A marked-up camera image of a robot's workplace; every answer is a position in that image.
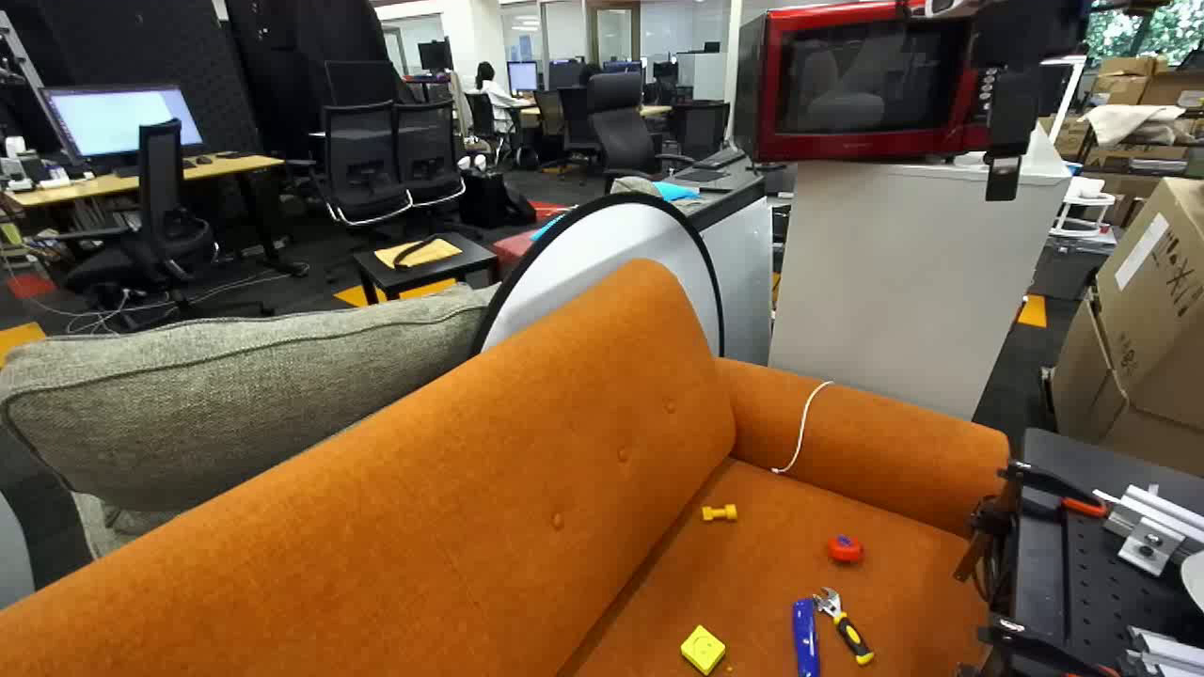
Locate yellow box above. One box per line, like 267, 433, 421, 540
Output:
677, 622, 726, 677

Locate red round object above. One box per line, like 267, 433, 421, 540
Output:
827, 535, 865, 564

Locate large cardboard box right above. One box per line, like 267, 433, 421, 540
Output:
1048, 177, 1204, 473

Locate orange fabric sofa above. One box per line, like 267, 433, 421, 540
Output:
0, 258, 1009, 677

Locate black office chair back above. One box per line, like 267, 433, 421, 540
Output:
585, 70, 658, 172

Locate small black side table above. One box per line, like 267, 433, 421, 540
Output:
350, 231, 498, 304

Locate small yellow dumbbell toy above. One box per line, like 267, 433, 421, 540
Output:
700, 503, 738, 521

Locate black office chair pair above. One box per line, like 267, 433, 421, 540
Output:
318, 102, 468, 228

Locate white cabinet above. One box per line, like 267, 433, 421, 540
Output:
770, 157, 1068, 417

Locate blue flat tool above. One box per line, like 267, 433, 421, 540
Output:
791, 597, 821, 677

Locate red microwave oven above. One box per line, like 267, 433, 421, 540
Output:
728, 0, 1063, 165

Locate wooden desk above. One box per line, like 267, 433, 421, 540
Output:
0, 154, 287, 210

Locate grey cushion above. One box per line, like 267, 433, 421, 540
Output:
0, 287, 491, 511

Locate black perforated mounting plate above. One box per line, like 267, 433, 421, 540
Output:
979, 428, 1204, 677

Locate computer monitor on desk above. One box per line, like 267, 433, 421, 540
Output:
46, 85, 202, 160

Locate white cord on sofa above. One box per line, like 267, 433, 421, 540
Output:
766, 377, 836, 482

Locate yellow black handled tool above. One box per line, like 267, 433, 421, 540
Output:
815, 587, 878, 665

